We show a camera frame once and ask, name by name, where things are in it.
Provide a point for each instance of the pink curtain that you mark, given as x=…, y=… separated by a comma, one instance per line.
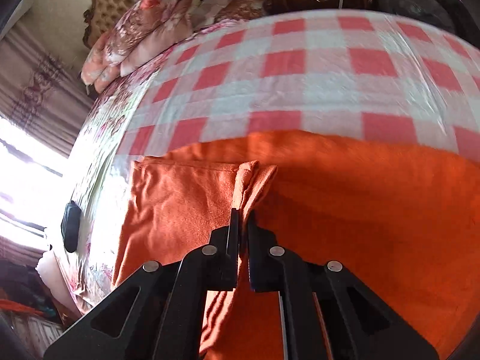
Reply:
x=38, y=93

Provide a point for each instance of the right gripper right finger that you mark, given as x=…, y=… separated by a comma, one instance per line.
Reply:
x=326, y=311

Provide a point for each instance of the pink pillow stack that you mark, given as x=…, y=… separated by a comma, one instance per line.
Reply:
x=95, y=71

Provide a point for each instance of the red white checkered sheet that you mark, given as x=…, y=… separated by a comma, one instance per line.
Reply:
x=351, y=73

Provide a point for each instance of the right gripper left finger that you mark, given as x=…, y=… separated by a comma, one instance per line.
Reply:
x=157, y=313

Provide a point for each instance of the black device on bed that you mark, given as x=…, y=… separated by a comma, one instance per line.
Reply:
x=70, y=226

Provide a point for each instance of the orange pants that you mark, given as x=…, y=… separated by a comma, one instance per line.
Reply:
x=403, y=218

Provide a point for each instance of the floral folded quilt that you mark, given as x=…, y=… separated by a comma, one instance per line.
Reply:
x=146, y=30

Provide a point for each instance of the black leather sofa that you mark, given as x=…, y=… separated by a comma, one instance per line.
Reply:
x=449, y=15

